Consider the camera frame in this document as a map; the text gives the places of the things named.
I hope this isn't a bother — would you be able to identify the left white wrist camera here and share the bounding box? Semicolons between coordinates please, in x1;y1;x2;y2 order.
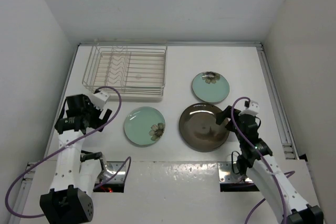
92;91;110;110

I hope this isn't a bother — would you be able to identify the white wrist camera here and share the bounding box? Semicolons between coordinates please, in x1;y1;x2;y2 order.
239;100;260;116
92;91;110;110

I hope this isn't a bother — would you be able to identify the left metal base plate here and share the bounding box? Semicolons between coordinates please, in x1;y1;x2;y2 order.
96;161;127;184

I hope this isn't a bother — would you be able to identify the aluminium frame rail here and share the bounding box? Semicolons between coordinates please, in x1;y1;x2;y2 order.
257;43;299;159

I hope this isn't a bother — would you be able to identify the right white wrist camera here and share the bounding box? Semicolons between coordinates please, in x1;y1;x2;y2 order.
239;100;260;116

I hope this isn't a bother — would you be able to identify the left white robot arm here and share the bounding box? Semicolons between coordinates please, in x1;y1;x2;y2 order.
39;91;112;223

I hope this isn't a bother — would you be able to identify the metal base plate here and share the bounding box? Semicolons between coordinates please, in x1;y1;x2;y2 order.
96;161;127;184
217;162;253;184

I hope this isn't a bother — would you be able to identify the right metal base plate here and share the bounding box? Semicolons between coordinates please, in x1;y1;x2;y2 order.
217;162;253;184

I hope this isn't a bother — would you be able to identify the dark brown glazed plate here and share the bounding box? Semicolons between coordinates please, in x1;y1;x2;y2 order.
178;103;229;152

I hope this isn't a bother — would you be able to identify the purple cable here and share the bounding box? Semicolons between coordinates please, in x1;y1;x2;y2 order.
230;96;296;224
5;86;132;219

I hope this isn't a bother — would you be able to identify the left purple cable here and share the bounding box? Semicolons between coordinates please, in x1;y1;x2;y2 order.
5;86;132;219

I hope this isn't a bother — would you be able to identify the small teal flower plate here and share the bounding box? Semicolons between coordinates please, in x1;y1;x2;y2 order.
192;71;230;103

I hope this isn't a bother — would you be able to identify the large teal flower plate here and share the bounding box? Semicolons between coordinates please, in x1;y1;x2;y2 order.
123;106;165;146

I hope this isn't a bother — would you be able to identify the metal wire dish rack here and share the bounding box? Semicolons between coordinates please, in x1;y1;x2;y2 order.
81;44;168;97

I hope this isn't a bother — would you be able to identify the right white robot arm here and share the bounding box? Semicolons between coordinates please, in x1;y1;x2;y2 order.
216;102;324;223

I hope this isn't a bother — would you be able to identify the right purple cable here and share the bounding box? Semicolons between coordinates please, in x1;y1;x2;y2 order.
230;96;296;224

